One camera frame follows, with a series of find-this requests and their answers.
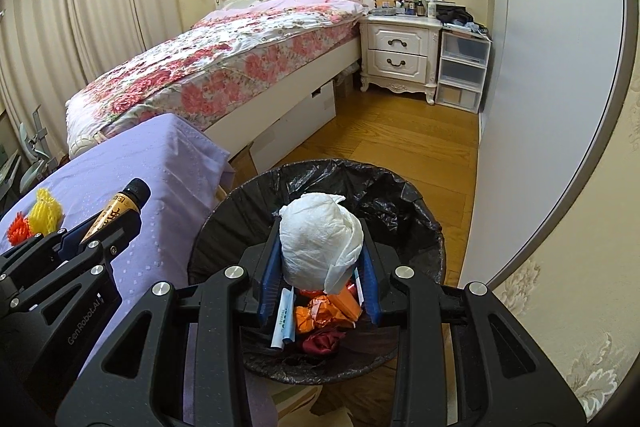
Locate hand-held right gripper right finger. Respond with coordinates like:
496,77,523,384
360,224,588,427

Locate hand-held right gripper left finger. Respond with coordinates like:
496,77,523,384
54,219,283,427

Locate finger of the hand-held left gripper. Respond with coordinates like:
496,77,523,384
0,217,101,295
0,211,142,388

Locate small brown glass bottle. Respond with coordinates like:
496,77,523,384
80,178,151,245

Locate white tube with green print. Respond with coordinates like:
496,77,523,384
270,287,297,350

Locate orange plastic bag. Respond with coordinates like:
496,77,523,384
295,296,351,333

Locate white paper wad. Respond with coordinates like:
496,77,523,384
279,193,365,295

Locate black bag lined trash bin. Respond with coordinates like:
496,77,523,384
187,159,446,385

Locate yellow foam fruit net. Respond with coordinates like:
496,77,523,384
27,188,64,238

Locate red foam fruit net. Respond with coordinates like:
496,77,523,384
6,213,32,245

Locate dark red crumpled wrapper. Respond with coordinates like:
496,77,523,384
302,329,346,358

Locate purple dotted cloth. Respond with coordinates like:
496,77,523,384
0,113,281,427

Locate cardboard box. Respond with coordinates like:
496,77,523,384
229,147,258,190

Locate white under-bed storage box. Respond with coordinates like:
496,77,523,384
250,82,337,172

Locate floral quilt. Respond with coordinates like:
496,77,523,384
65,0,366,158

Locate beige curtains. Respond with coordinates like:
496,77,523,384
0,0,183,188

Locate clear plastic drawer unit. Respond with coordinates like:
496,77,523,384
434,29,491,114

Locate white nightstand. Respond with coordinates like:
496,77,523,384
359,14,443,105

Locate white wardrobe door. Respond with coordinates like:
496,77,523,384
457,0,640,288

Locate black bag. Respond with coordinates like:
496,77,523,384
435,6,473,26

